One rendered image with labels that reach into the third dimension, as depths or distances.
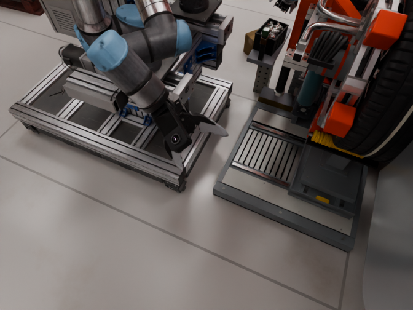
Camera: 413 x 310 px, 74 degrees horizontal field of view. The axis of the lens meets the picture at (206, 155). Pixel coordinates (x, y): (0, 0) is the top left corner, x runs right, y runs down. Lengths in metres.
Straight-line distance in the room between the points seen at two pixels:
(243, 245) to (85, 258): 0.88
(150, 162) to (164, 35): 1.05
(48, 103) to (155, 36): 1.58
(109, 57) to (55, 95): 1.67
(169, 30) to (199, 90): 1.33
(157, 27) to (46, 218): 1.49
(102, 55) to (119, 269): 1.30
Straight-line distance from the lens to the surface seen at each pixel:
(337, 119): 1.02
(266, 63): 1.86
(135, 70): 0.58
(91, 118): 1.97
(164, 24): 0.70
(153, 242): 1.68
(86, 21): 1.06
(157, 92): 0.60
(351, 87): 1.04
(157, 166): 1.63
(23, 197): 2.09
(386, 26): 0.99
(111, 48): 0.57
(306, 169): 1.68
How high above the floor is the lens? 1.59
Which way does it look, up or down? 57 degrees down
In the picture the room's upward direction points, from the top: straight up
